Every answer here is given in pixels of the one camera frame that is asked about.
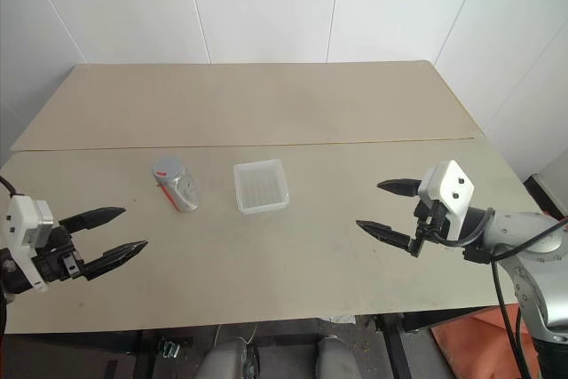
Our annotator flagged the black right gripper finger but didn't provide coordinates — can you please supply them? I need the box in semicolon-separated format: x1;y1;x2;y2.
376;178;421;197
355;219;424;258

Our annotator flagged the orange cloth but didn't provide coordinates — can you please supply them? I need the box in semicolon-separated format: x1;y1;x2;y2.
431;303;540;379

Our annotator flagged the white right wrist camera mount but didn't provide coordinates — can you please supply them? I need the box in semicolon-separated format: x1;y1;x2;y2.
418;160;476;241

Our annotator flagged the grey rounded robot leg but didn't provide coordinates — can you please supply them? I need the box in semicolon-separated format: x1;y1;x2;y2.
313;336;360;379
201;337;249;379

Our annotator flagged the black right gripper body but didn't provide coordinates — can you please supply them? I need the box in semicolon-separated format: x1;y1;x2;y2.
411;197;450;246

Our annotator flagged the clear plastic tray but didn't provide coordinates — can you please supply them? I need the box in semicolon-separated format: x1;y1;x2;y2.
233;157;292;216

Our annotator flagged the metal caster wheel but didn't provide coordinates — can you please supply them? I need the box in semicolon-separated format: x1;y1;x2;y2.
158;336;193;359

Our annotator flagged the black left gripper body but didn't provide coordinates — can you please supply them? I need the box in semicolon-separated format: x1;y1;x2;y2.
32;225;86;286

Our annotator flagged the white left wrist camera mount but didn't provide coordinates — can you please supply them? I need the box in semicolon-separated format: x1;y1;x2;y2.
0;195;55;294

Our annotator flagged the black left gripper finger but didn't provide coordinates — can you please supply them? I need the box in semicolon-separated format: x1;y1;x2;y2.
59;207;128;234
80;240;150;282

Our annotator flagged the black table frame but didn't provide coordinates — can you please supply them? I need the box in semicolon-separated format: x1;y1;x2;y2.
375;305;509;379

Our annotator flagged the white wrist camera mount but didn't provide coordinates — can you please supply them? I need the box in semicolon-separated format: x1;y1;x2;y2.
0;195;55;294
418;160;476;241

